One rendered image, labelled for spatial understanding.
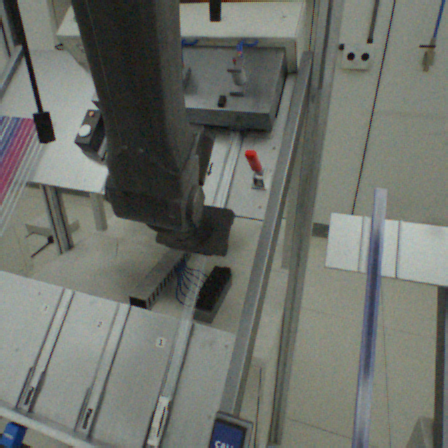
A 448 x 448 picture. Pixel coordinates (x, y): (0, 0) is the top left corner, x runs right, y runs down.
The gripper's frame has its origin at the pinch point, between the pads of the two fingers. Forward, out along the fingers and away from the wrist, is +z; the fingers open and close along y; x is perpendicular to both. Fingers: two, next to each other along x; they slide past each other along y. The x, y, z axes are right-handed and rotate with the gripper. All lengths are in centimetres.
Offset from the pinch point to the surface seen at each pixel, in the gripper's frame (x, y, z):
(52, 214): -2, 61, 35
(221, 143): -17.3, 2.6, 2.4
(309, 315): 13, -19, 130
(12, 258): 17, 132, 99
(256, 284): 5.8, -9.1, -2.2
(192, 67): -29.1, 9.7, -1.9
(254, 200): -7.5, -5.6, 0.8
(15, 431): 34.6, 21.5, -5.0
